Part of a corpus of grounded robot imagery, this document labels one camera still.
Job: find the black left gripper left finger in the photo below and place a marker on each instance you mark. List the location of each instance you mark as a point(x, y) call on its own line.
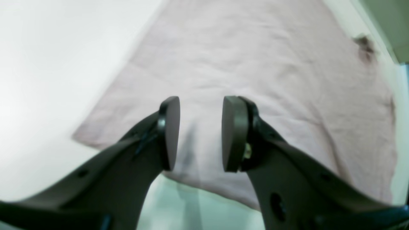
point(108, 191)

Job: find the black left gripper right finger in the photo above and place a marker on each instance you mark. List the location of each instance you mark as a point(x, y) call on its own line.
point(294, 191)

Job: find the pink T-shirt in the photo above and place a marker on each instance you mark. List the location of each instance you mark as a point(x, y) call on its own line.
point(310, 81)

